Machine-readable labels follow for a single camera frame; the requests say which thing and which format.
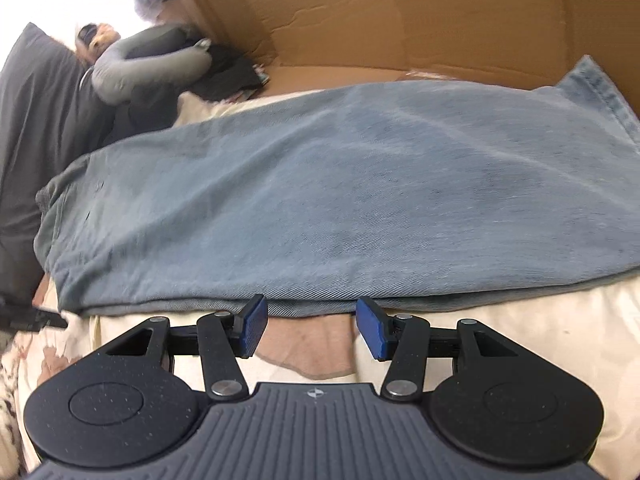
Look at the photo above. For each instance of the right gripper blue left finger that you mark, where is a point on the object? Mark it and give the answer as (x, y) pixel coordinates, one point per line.
(219, 339)

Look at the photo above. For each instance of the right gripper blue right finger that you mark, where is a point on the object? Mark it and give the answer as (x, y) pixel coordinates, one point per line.
(405, 341)

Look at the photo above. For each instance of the blue denim pants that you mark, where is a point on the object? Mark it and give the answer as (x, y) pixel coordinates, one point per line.
(429, 195)

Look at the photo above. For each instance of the white black fluffy blanket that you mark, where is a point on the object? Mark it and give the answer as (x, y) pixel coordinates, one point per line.
(10, 438)

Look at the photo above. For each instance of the dark grey pillow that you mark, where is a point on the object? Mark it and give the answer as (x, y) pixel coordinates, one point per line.
(50, 115)

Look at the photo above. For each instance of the grey neck pillow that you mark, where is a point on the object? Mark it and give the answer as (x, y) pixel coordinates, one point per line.
(165, 54)

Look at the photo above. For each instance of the black garment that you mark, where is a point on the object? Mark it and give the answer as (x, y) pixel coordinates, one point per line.
(154, 107)

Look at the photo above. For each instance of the small teddy bear toy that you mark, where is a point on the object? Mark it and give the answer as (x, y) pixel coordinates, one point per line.
(92, 40)

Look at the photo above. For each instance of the brown cardboard sheet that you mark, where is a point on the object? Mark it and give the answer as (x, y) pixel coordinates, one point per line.
(319, 44)

